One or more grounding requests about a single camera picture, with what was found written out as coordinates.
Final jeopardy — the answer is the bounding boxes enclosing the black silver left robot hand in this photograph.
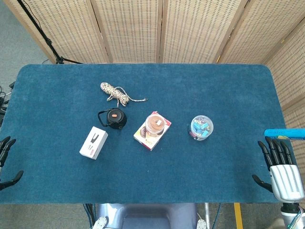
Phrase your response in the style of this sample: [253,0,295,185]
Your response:
[0,136,24,191]

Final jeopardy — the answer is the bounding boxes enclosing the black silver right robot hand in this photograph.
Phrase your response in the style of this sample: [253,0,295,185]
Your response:
[252,136,305,204]

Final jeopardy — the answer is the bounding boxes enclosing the light blue flat object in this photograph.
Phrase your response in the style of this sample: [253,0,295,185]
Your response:
[264,128,305,140]

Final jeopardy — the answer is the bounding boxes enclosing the yellow floor tape strip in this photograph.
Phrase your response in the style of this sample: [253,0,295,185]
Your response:
[234,202,244,229]

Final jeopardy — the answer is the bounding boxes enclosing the white box with black print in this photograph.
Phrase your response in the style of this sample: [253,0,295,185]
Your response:
[79,126,109,160]

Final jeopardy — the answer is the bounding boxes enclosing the clear jar of binder clips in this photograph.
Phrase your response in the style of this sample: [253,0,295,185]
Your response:
[190,115,214,141]

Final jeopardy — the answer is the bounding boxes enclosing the black tripod stand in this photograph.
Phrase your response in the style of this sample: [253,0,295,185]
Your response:
[16,0,83,64]

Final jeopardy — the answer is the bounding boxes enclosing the blue carpet table cover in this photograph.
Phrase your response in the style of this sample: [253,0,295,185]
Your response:
[0,63,288,205]

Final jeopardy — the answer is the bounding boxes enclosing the clear jar with brown contents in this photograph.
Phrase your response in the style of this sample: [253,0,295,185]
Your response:
[145,114,167,135]

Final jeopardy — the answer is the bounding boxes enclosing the colourful cardboard carton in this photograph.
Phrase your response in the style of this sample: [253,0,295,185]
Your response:
[133,111,172,152]

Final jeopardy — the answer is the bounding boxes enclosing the purple robot torso base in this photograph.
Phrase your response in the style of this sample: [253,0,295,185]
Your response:
[91,202,208,229]

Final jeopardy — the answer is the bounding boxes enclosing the woven rattan folding screen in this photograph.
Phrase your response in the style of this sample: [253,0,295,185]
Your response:
[3,0,305,167]

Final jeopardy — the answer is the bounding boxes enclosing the black cables on floor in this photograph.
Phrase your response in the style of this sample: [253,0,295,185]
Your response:
[0,81,16,126]

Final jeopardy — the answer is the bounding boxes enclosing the cable bundle under table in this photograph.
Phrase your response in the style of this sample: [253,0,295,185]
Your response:
[82,203,96,229]

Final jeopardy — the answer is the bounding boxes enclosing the beige braided rope bundle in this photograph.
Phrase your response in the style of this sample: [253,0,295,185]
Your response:
[100,82,148,107]

